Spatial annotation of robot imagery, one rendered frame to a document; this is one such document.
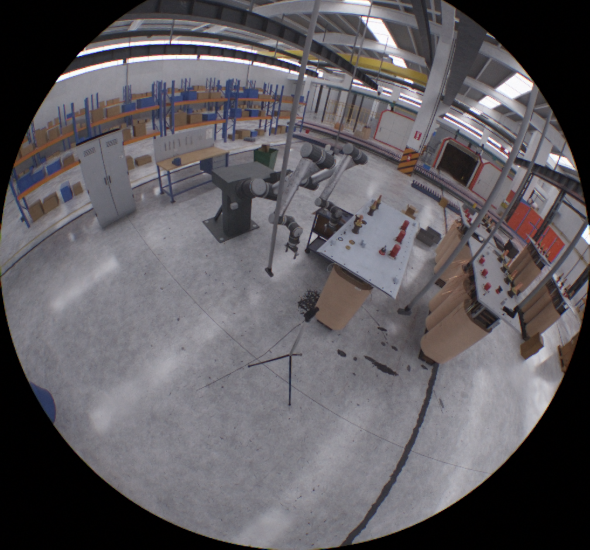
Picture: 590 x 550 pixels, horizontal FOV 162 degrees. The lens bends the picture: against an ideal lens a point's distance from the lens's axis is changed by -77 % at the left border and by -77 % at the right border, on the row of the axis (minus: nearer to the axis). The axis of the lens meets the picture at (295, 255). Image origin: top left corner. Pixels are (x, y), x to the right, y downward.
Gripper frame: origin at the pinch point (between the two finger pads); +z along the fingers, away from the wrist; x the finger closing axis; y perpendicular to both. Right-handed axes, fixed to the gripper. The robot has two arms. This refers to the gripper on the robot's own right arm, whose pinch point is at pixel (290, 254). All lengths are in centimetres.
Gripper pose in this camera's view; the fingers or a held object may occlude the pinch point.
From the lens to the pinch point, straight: 229.2
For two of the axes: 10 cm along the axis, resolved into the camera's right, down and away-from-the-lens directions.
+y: -7.1, 3.9, -5.9
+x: 6.8, 5.9, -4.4
